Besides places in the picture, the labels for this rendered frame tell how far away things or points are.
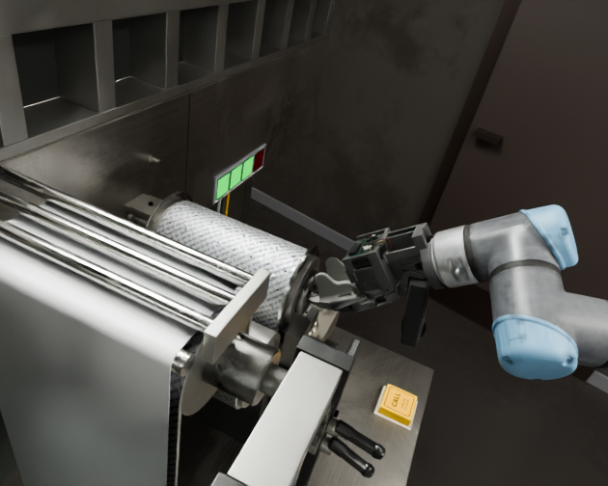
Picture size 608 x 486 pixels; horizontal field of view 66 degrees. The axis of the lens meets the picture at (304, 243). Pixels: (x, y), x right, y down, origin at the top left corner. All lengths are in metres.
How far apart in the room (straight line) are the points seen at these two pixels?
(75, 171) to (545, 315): 0.62
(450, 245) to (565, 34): 1.84
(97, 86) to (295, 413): 0.53
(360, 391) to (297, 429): 0.75
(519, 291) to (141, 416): 0.40
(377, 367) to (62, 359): 0.81
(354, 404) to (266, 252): 0.48
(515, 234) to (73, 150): 0.58
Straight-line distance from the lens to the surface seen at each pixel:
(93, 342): 0.45
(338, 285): 0.68
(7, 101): 0.65
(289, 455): 0.36
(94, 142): 0.75
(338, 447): 0.48
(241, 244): 0.73
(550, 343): 0.52
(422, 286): 0.64
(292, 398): 0.38
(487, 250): 0.59
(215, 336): 0.39
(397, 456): 1.05
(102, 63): 0.74
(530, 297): 0.54
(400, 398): 1.10
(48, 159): 0.70
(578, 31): 2.36
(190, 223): 0.77
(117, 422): 0.53
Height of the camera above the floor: 1.74
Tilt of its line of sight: 35 degrees down
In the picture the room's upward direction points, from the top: 13 degrees clockwise
